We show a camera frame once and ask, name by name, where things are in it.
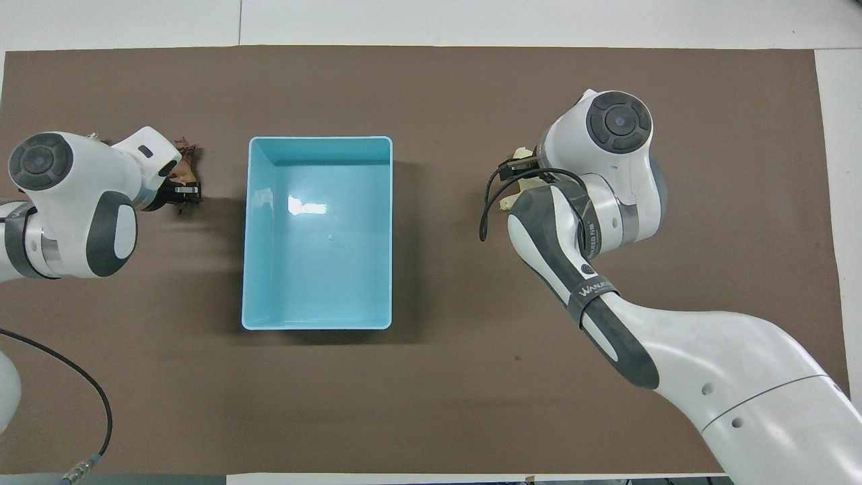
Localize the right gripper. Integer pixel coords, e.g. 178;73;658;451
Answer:
498;155;541;181

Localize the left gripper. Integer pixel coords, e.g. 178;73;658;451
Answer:
142;176;202;212

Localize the light blue plastic storage box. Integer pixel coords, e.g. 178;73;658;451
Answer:
241;135;394;331

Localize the cream yellow toy figure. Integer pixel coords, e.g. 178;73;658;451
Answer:
499;145;548;212

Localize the brown toy figure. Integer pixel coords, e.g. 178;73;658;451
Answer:
168;137;202;216

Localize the black cable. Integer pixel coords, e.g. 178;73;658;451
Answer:
0;327;114;485
478;159;591;255

